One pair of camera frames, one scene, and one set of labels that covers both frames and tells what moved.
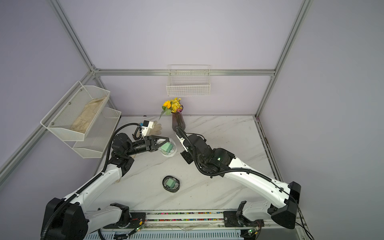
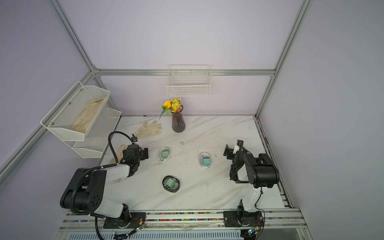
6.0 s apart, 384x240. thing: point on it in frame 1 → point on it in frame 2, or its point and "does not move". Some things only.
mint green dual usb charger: x=167 y=147 → x=165 y=153
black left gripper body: x=138 y=147 → x=143 y=154
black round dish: x=171 y=184 does not move
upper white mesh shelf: x=72 y=117 does not move
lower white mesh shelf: x=97 y=139 does not move
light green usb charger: x=171 y=183 does not move
